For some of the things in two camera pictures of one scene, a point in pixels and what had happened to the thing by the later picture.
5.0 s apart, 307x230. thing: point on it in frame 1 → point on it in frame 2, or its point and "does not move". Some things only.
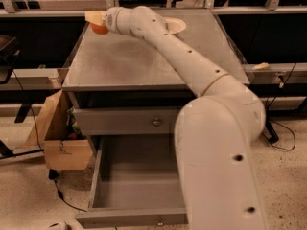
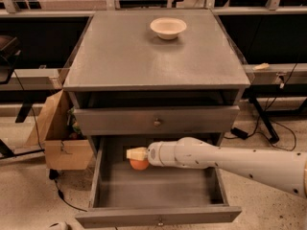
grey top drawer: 126,121 does not move
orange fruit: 99,29 → 139,165
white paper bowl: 175,25 does not move
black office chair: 10,49 does not move
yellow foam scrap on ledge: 261,66 does not move
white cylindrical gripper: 110,19 → 153,154
